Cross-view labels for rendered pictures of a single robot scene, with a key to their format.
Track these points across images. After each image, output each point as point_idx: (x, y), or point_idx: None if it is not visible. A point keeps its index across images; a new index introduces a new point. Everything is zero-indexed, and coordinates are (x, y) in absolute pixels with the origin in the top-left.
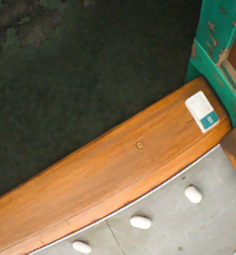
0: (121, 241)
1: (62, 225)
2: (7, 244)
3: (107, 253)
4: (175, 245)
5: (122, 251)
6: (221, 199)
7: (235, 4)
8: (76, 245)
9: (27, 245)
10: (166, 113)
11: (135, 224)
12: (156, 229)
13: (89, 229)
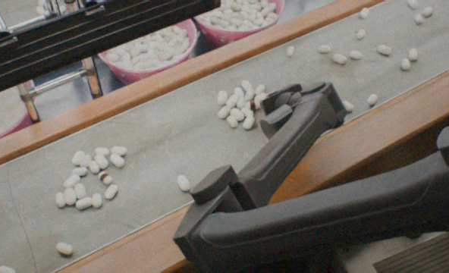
0: (29, 257)
1: (75, 266)
2: (139, 239)
3: (45, 244)
4: None
5: (31, 247)
6: None
7: None
8: (67, 248)
9: (118, 243)
10: None
11: (9, 269)
12: None
13: (54, 268)
